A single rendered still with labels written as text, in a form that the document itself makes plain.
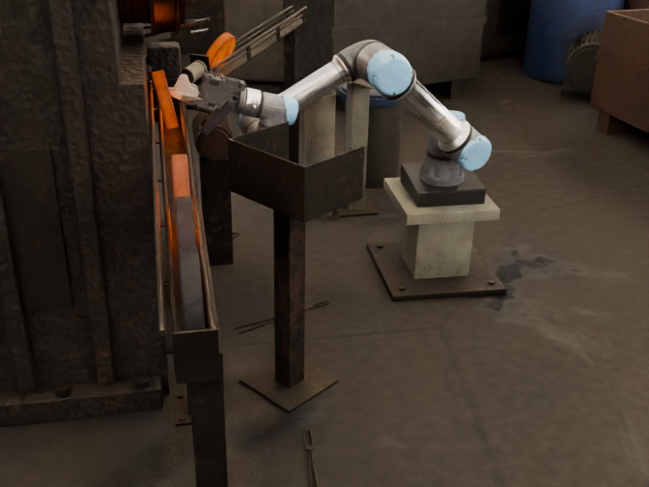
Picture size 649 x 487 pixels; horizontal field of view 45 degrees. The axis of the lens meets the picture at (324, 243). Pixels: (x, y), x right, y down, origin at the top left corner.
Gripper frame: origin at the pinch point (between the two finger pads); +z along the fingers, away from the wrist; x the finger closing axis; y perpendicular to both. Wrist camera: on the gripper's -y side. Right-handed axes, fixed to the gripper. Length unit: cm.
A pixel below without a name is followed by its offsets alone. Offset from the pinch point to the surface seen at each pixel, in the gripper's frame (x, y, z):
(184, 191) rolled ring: 63, -2, -2
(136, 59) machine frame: 7.7, 8.8, 9.7
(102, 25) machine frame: 30.4, 20.1, 18.9
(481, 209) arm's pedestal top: -11, -19, -108
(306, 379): 32, -64, -51
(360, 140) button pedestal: -80, -25, -85
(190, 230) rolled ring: 80, -2, -2
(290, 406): 43, -66, -45
